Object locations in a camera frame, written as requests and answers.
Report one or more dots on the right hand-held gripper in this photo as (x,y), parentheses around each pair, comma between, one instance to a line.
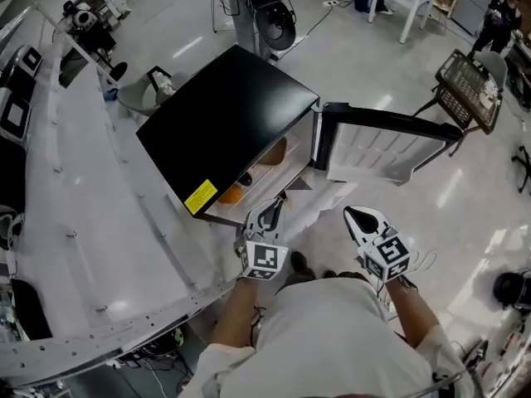
(388,255)

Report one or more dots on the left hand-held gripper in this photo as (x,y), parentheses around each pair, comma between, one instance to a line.
(262,259)

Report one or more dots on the black fridge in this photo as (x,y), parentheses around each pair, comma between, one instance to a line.
(224,114)

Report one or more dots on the person's left forearm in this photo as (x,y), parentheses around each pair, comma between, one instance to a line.
(236,313)

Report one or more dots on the person's right forearm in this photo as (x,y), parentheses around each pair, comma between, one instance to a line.
(412,313)

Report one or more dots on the black fridge door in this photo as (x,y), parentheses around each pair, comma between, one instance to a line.
(373,147)

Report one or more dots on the orange round fruit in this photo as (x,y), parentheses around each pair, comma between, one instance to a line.
(230,195)

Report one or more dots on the dark round item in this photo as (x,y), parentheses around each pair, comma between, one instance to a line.
(247,178)

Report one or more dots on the person's dark shoe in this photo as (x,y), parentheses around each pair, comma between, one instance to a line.
(298,261)
(329,274)

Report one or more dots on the person's white shirt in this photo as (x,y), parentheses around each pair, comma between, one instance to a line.
(332,338)

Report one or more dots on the black round device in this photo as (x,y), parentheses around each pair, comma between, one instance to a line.
(512,288)

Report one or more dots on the white curved table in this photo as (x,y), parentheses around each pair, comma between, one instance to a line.
(103,222)

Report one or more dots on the black chair base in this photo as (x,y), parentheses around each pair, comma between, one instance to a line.
(523,168)

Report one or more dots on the black mesh basket cart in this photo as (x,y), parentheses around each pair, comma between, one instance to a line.
(469,89)

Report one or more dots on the white and black gadget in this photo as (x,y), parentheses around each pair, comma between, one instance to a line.
(161,81)

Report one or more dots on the black tripod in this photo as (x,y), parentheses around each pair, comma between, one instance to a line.
(475,363)

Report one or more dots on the white flowers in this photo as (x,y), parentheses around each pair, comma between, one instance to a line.
(491,94)

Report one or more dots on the black round seat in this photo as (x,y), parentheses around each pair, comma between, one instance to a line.
(274,25)

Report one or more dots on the blue small item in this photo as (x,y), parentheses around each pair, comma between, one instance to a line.
(111,95)

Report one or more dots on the grey metal pillar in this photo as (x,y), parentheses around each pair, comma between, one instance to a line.
(245,19)

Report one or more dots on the grey plastic chair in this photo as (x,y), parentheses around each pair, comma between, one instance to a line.
(495,66)

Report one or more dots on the white power strip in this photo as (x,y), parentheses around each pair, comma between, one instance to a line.
(330,3)

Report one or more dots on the white cabinet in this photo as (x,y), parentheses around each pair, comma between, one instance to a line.
(475,0)

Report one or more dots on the black robot equipment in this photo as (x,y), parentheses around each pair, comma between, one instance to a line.
(89,35)

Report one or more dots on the grey headset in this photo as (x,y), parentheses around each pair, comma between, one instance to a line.
(10,226)

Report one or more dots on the white framed black device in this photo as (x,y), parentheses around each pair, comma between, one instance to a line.
(31,60)
(14,116)

